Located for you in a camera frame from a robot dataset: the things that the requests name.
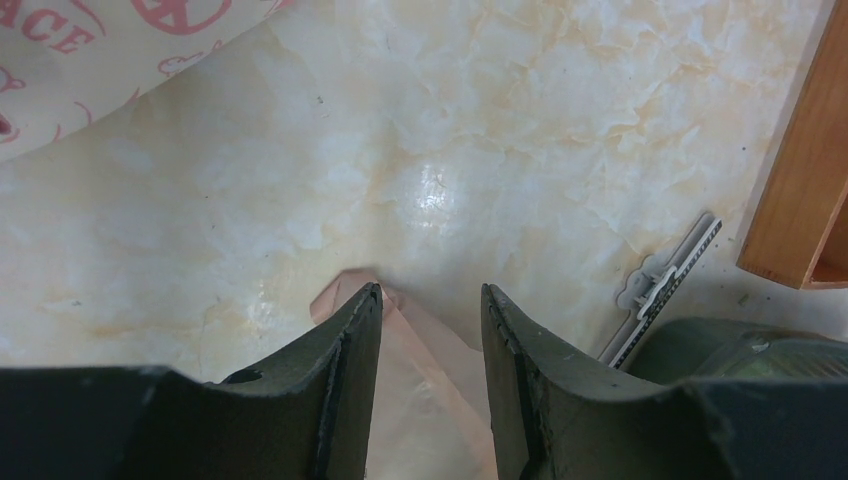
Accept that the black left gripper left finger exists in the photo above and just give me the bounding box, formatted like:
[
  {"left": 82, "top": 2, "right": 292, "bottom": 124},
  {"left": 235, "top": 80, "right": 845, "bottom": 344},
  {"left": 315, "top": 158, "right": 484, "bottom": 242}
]
[{"left": 1, "top": 283, "right": 383, "bottom": 479}]

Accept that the dark grey litter box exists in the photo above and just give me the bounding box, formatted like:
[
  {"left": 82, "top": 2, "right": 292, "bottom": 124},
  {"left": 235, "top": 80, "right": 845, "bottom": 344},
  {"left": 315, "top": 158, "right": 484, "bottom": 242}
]
[{"left": 625, "top": 318, "right": 847, "bottom": 384}]

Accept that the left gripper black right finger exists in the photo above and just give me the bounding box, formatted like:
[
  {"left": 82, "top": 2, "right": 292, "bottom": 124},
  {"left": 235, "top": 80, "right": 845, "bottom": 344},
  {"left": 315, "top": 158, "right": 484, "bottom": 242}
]
[{"left": 481, "top": 285, "right": 847, "bottom": 479}]

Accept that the orange divided organizer tray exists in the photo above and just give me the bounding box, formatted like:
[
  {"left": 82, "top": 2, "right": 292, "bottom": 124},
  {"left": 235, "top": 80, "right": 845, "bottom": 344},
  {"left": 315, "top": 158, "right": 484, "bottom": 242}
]
[{"left": 737, "top": 1, "right": 847, "bottom": 290}]

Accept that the piano pattern bag clip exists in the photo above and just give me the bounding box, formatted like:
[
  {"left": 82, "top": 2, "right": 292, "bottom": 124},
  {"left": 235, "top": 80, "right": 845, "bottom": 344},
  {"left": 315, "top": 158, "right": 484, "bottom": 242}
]
[{"left": 599, "top": 211, "right": 723, "bottom": 369}]

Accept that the pink cat litter bag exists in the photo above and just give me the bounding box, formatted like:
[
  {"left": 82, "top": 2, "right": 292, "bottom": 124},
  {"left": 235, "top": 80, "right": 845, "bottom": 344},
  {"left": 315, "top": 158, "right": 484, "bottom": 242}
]
[{"left": 309, "top": 268, "right": 499, "bottom": 480}]

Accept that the floral pink cloth bag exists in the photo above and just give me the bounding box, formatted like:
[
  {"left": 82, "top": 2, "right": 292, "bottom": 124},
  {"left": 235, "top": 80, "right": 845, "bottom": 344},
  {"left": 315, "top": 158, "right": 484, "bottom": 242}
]
[{"left": 1, "top": 0, "right": 288, "bottom": 161}]

